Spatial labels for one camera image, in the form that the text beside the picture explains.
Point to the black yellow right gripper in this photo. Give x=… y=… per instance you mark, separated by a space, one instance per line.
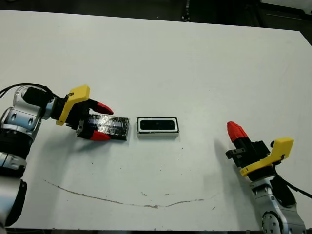
x=258 y=156

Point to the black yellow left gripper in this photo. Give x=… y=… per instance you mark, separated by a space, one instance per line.
x=75 y=107

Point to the black foil-wrapped block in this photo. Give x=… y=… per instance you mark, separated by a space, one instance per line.
x=117 y=124

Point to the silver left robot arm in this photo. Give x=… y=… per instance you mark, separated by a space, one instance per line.
x=14 y=136

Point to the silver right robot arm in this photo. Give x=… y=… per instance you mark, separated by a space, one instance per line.
x=278 y=214

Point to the black wheeled stand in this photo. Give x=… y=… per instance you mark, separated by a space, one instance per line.
x=186 y=12

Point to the white furniture panel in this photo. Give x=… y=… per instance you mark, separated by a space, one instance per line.
x=287 y=5

